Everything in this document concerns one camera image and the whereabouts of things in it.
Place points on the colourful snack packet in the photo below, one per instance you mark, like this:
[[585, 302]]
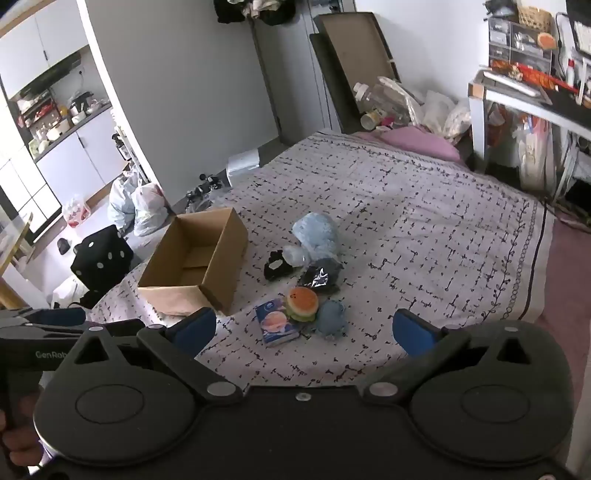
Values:
[[277, 323]]

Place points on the clear plastic bag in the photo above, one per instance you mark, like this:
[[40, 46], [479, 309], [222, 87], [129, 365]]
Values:
[[295, 255]]

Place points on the dark grey foil packet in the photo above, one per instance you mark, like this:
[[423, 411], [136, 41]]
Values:
[[321, 277]]

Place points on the red and white bag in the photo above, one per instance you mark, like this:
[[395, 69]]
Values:
[[76, 211]]

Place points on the person's left hand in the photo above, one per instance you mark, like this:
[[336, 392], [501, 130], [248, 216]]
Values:
[[14, 445]]

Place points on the pink pillow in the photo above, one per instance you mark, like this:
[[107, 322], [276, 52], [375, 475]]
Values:
[[420, 141]]

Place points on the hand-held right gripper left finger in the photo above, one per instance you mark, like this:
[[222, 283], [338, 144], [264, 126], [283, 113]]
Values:
[[194, 330]]

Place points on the small grey-blue plush toy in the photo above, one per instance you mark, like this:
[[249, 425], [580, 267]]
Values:
[[331, 318]]

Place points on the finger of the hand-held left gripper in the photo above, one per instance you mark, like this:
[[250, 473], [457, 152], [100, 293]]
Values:
[[120, 326], [60, 316]]

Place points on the clear large water bottle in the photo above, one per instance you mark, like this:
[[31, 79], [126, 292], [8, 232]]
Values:
[[383, 99]]

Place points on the paper cup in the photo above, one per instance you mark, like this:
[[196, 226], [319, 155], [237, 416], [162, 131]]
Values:
[[371, 121]]

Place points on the brown folding table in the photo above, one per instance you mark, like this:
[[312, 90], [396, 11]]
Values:
[[355, 60]]

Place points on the pale blue plastic bag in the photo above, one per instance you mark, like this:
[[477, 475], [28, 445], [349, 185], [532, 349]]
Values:
[[121, 198]]

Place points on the hanging dark clothes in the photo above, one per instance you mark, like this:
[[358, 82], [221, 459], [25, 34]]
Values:
[[254, 9]]

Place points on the white plastic bag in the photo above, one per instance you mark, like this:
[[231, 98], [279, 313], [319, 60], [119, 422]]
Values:
[[150, 210]]

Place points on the pile of crumpled plastic bags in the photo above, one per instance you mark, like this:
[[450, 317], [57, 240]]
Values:
[[445, 115]]

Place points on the wicker basket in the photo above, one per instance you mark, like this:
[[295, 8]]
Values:
[[534, 17]]

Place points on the bed with patterned cover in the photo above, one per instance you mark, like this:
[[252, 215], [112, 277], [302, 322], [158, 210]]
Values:
[[415, 230]]

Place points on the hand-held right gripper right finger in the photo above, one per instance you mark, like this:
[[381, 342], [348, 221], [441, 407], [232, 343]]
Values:
[[413, 334]]

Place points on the white drawer shelf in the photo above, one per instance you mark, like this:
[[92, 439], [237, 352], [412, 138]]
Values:
[[508, 99]]

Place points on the brown cardboard box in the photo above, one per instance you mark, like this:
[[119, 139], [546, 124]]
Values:
[[194, 258]]

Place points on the black dice stool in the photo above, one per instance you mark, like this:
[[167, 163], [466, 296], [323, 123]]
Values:
[[104, 258]]

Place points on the black fuzzy scrunchie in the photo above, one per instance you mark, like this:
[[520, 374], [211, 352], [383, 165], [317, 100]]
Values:
[[276, 265]]

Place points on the burger plush toy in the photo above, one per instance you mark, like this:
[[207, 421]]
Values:
[[302, 302]]

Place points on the clear drawer organizer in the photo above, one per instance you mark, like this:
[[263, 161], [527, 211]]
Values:
[[519, 46]]

